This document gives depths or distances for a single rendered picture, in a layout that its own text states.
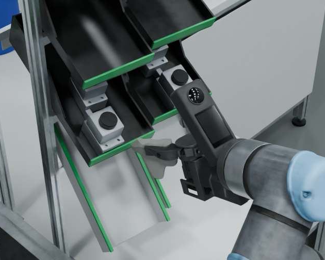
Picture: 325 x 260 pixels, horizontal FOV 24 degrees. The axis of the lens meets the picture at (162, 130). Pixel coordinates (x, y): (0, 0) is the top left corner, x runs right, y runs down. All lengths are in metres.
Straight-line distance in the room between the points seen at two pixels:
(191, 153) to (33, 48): 0.33
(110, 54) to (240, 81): 1.47
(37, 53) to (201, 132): 0.34
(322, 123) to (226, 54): 0.91
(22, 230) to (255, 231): 0.70
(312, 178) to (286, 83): 2.10
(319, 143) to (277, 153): 2.28
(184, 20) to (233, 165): 0.42
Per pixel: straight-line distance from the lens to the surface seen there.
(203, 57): 2.39
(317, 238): 1.77
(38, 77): 1.23
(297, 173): 0.86
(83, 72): 1.17
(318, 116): 3.32
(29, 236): 1.48
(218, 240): 1.58
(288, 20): 2.75
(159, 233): 1.59
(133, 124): 1.31
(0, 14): 2.08
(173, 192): 1.48
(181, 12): 1.30
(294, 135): 3.20
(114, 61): 1.20
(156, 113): 1.35
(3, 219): 1.53
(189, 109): 0.99
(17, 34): 1.32
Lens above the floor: 2.04
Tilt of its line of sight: 40 degrees down
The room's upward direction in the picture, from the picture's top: straight up
